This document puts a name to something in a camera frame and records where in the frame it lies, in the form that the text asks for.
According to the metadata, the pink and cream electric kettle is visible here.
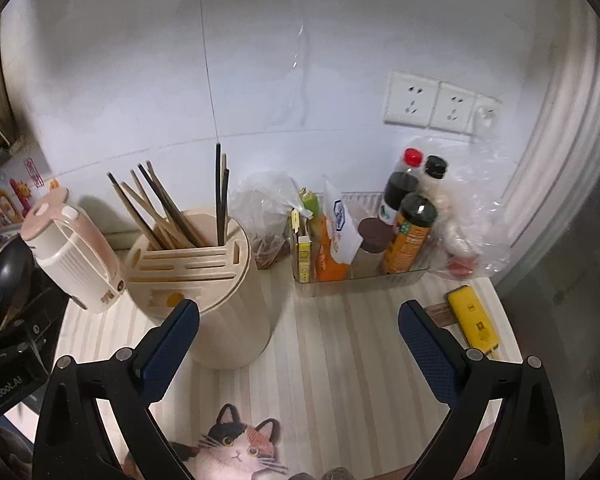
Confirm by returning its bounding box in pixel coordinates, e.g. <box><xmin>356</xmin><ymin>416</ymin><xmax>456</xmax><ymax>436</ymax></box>
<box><xmin>19</xmin><ymin>186</ymin><xmax>127</xmax><ymax>314</ymax></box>

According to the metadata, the brown card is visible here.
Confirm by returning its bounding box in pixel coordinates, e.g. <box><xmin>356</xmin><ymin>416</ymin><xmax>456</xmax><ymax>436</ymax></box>
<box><xmin>422</xmin><ymin>303</ymin><xmax>457</xmax><ymax>329</ymax></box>

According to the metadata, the thin black chopstick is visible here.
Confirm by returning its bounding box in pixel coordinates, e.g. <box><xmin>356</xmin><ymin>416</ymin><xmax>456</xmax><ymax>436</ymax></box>
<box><xmin>215</xmin><ymin>143</ymin><xmax>223</xmax><ymax>247</ymax></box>

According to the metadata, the white wall socket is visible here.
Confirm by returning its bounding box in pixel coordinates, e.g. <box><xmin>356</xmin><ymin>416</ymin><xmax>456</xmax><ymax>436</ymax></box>
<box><xmin>429</xmin><ymin>81</ymin><xmax>477</xmax><ymax>134</ymax></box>
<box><xmin>383</xmin><ymin>70</ymin><xmax>442</xmax><ymax>129</ymax></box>

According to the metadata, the colourful wall sticker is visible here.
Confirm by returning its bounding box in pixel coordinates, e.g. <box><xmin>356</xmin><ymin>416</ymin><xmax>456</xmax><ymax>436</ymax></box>
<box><xmin>0</xmin><ymin>156</ymin><xmax>48</xmax><ymax>233</ymax></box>

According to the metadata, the ribbed translucent panel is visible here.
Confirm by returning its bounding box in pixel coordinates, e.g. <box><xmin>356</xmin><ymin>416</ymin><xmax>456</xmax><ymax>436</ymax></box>
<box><xmin>497</xmin><ymin>0</ymin><xmax>600</xmax><ymax>461</ymax></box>

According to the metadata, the clear plastic bag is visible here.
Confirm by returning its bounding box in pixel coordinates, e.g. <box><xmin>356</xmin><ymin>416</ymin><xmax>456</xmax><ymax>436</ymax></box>
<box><xmin>409</xmin><ymin>134</ymin><xmax>513</xmax><ymax>282</ymax></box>

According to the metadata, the plastic bag with brown contents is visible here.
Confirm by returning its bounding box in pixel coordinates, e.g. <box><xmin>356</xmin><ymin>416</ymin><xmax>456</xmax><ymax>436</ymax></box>
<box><xmin>228</xmin><ymin>170</ymin><xmax>307</xmax><ymax>271</ymax></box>

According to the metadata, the cream utensil holder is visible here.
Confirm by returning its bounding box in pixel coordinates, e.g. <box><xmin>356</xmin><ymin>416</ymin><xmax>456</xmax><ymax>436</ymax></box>
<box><xmin>124</xmin><ymin>207</ymin><xmax>274</xmax><ymax>372</ymax></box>

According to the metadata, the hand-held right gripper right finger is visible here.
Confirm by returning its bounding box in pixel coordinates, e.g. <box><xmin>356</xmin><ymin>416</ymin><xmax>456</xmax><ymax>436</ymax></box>
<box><xmin>397</xmin><ymin>299</ymin><xmax>567</xmax><ymax>480</ymax></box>

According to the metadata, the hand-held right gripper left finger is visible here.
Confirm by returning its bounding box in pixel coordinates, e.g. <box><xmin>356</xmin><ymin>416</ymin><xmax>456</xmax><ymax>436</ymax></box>
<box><xmin>32</xmin><ymin>298</ymin><xmax>201</xmax><ymax>480</ymax></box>

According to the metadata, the orange bottle with black cap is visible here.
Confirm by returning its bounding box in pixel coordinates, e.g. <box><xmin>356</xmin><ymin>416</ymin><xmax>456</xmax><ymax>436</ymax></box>
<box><xmin>381</xmin><ymin>192</ymin><xmax>439</xmax><ymax>276</ymax></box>

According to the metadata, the dark brown chopstick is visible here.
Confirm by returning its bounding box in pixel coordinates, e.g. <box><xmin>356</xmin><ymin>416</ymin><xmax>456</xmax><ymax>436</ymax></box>
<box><xmin>219</xmin><ymin>169</ymin><xmax>230</xmax><ymax>247</ymax></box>
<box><xmin>106</xmin><ymin>172</ymin><xmax>165</xmax><ymax>251</ymax></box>
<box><xmin>136</xmin><ymin>163</ymin><xmax>197</xmax><ymax>248</ymax></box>

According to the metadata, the clear plastic organizer bin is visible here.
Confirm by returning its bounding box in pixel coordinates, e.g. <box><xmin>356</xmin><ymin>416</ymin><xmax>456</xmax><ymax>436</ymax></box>
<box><xmin>289</xmin><ymin>189</ymin><xmax>433</xmax><ymax>286</ymax></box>

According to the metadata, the group of chopsticks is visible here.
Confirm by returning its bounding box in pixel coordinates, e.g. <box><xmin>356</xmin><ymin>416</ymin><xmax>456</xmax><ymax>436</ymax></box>
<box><xmin>145</xmin><ymin>160</ymin><xmax>206</xmax><ymax>248</ymax></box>

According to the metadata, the jar with brown lid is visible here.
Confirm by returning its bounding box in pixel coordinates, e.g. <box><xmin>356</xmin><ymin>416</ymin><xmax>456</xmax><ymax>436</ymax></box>
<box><xmin>351</xmin><ymin>217</ymin><xmax>395</xmax><ymax>279</ymax></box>

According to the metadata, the dark bottle with red cap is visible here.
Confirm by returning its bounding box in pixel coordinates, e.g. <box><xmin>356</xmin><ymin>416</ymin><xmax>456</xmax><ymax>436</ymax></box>
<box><xmin>377</xmin><ymin>147</ymin><xmax>425</xmax><ymax>227</ymax></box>

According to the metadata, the black frying pan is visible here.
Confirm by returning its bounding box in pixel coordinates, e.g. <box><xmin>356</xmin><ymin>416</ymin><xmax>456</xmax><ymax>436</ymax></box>
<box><xmin>0</xmin><ymin>234</ymin><xmax>37</xmax><ymax>333</ymax></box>

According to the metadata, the small yellow box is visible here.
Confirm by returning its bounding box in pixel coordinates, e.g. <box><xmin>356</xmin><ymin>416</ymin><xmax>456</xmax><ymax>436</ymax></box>
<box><xmin>290</xmin><ymin>208</ymin><xmax>314</xmax><ymax>282</ymax></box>

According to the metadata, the cat-shaped coaster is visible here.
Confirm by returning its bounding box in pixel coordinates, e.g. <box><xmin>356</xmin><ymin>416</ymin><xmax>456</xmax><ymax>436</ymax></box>
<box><xmin>169</xmin><ymin>403</ymin><xmax>289</xmax><ymax>480</ymax></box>

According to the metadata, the green stick packet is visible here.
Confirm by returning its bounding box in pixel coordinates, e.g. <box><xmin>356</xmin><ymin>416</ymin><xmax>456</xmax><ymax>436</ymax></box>
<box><xmin>299</xmin><ymin>187</ymin><xmax>322</xmax><ymax>222</ymax></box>

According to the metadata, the white packet with blue logo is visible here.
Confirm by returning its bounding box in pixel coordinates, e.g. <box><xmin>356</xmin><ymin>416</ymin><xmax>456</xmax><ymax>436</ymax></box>
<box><xmin>322</xmin><ymin>175</ymin><xmax>365</xmax><ymax>267</ymax></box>

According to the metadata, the orange seasoning packet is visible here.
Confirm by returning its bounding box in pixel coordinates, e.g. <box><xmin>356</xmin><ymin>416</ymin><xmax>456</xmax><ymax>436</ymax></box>
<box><xmin>314</xmin><ymin>212</ymin><xmax>353</xmax><ymax>282</ymax></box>

